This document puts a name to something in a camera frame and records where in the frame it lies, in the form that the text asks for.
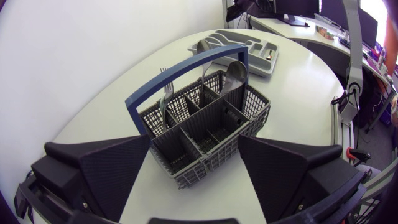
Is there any dark screen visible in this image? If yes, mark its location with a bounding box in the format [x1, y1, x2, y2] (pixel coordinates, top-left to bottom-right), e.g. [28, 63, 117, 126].
[273, 0, 321, 27]
[320, 0, 379, 49]

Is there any small steel spoon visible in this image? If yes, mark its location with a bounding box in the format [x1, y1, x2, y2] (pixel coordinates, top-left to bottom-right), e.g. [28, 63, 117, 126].
[196, 39, 213, 101]

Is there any grey cutlery tray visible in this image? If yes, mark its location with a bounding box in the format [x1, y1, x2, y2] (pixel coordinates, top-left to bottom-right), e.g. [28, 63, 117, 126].
[187, 29, 280, 78]

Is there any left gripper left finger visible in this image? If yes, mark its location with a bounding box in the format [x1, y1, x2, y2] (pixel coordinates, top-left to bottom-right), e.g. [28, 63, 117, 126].
[30, 134, 152, 223]

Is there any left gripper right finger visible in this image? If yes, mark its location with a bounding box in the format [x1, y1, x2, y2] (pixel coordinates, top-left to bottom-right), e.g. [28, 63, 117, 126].
[237, 134, 365, 223]

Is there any grey cutlery basket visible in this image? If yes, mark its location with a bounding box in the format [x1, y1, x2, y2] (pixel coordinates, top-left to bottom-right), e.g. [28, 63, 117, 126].
[125, 44, 272, 190]

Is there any large steel spoon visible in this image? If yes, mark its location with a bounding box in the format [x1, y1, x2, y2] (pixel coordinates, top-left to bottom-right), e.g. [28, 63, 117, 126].
[218, 60, 249, 97]

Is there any steel fork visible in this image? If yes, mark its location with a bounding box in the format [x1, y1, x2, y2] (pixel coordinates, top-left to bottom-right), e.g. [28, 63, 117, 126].
[159, 67, 175, 132]

